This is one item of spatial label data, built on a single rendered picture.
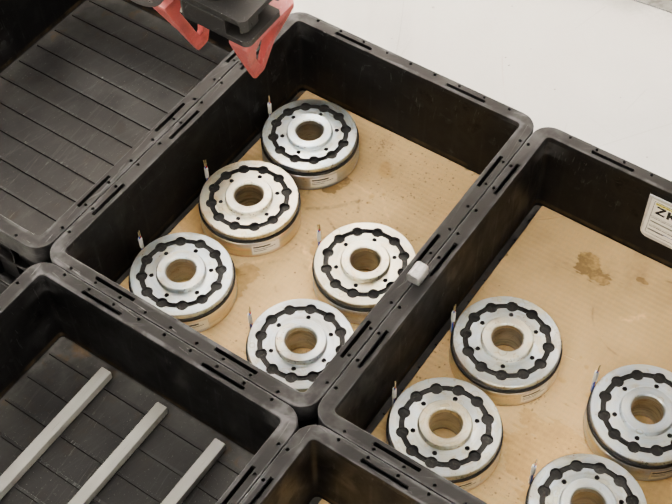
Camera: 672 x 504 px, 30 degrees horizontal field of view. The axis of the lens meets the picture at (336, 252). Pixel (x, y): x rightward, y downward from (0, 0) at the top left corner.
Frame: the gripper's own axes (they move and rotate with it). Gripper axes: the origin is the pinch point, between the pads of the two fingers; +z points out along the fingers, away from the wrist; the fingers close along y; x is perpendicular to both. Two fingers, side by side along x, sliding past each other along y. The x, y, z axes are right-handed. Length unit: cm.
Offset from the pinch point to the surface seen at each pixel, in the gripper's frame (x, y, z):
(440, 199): 11.9, 15.5, 23.8
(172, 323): -19.8, 7.2, 12.3
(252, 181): 0.8, -0.2, 19.8
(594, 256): 14.2, 32.3, 23.8
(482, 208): 6.4, 23.1, 13.5
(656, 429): -2, 46, 19
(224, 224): -4.9, 0.5, 20.0
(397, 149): 15.3, 8.0, 24.1
